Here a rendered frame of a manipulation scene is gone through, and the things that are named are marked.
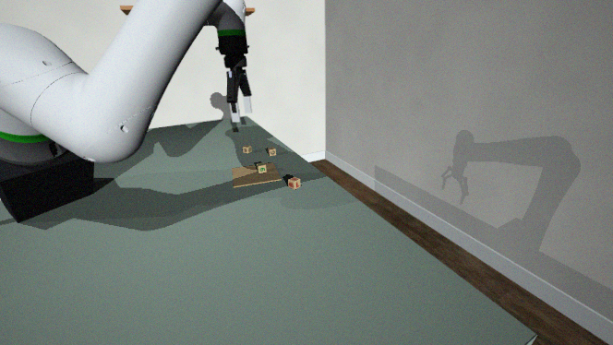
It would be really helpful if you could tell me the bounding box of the tan square mat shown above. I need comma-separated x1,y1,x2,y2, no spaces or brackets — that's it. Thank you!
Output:
232,162,282,188

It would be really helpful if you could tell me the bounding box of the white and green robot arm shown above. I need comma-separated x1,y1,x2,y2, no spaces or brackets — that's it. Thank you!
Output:
0,0,249,165

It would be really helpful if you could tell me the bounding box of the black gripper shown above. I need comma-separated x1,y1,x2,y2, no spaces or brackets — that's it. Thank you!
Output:
223,55,252,122

